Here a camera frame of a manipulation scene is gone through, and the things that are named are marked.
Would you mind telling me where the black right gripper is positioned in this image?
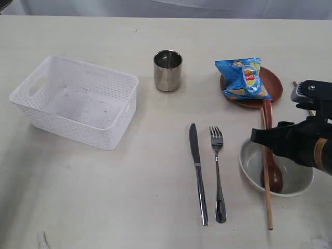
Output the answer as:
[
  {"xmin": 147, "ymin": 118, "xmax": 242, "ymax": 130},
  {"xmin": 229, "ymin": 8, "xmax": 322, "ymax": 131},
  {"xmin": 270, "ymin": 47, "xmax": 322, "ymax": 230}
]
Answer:
[{"xmin": 251, "ymin": 116, "xmax": 331, "ymax": 175}]

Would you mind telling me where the brown wooden chopstick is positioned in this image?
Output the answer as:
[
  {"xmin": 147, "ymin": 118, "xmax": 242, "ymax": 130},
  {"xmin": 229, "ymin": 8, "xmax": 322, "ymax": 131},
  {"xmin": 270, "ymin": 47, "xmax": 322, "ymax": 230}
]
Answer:
[
  {"xmin": 293, "ymin": 81, "xmax": 314, "ymax": 116},
  {"xmin": 260, "ymin": 108, "xmax": 274, "ymax": 231}
]

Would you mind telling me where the brown wooden spoon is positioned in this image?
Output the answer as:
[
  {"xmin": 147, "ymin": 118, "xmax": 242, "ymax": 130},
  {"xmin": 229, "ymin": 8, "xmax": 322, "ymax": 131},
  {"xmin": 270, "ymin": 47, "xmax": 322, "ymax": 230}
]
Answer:
[{"xmin": 262, "ymin": 99, "xmax": 283, "ymax": 193}]

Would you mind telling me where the brown round plate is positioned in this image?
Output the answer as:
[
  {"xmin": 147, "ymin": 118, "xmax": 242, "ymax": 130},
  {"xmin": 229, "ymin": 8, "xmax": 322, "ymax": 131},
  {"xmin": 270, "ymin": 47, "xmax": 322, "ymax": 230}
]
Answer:
[{"xmin": 226, "ymin": 66, "xmax": 283, "ymax": 109}]

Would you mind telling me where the silver fork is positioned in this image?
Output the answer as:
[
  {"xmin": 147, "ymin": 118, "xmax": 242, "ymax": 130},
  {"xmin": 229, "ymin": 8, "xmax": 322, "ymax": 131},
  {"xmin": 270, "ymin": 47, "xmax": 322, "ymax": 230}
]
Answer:
[{"xmin": 209, "ymin": 126, "xmax": 227, "ymax": 224}]

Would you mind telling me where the blue chip bag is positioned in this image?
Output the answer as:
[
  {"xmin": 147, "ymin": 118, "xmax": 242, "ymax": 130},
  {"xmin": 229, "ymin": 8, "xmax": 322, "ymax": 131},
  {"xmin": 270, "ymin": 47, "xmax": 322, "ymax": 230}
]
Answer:
[{"xmin": 215, "ymin": 58, "xmax": 272, "ymax": 100}]

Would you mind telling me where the silver table knife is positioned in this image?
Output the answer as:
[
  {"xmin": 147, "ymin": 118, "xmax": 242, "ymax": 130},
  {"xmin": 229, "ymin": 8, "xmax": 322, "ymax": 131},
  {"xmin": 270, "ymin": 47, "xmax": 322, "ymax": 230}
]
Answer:
[{"xmin": 189, "ymin": 123, "xmax": 208, "ymax": 226}]

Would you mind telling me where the shiny steel cup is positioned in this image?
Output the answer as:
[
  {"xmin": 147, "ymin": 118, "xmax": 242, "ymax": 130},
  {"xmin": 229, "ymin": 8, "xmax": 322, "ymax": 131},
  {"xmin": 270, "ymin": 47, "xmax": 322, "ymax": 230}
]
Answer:
[{"xmin": 153, "ymin": 50, "xmax": 183, "ymax": 92}]

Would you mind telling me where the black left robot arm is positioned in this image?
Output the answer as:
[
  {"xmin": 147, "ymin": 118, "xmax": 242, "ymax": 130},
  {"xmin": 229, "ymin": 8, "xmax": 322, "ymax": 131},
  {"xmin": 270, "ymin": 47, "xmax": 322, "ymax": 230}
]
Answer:
[{"xmin": 0, "ymin": 0, "xmax": 12, "ymax": 12}]

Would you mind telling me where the white perforated plastic basket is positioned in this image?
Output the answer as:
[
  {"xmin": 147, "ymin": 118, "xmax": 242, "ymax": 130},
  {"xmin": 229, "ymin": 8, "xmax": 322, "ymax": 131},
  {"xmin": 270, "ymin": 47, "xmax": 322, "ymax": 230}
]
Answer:
[{"xmin": 9, "ymin": 55, "xmax": 139, "ymax": 150}]

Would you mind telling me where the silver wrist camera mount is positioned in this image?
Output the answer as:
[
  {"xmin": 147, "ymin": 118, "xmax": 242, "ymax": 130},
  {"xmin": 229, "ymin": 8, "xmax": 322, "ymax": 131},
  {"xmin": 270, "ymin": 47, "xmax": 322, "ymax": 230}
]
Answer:
[{"xmin": 290, "ymin": 80, "xmax": 331, "ymax": 119}]

